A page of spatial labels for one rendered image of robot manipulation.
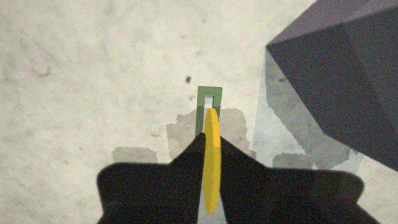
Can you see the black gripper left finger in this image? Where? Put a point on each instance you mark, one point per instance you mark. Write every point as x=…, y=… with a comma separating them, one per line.
x=176, y=184

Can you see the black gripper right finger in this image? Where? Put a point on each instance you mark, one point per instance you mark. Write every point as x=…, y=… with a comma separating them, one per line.
x=249, y=189

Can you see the gold coin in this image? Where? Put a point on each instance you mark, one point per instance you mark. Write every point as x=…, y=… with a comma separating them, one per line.
x=212, y=161

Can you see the dark grey box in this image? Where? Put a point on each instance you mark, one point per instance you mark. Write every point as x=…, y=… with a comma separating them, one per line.
x=317, y=57

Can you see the dark green rectangular holder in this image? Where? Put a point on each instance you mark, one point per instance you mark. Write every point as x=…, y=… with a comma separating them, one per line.
x=216, y=104

